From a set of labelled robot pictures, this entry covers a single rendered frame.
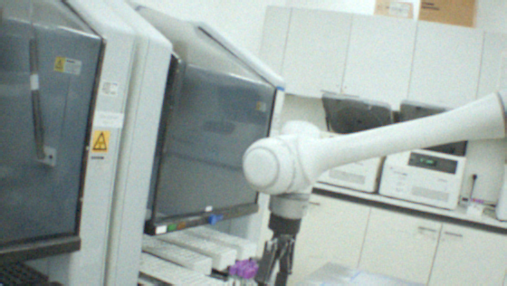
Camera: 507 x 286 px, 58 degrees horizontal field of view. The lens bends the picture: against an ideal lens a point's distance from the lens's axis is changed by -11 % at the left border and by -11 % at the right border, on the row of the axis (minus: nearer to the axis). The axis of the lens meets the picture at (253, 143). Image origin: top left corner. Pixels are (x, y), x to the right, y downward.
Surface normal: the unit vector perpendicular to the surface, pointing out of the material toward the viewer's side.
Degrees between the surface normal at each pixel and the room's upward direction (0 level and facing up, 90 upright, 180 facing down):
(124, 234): 90
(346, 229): 90
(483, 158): 90
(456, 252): 90
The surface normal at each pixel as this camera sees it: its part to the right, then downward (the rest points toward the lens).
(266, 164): -0.53, 0.08
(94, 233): 0.88, 0.18
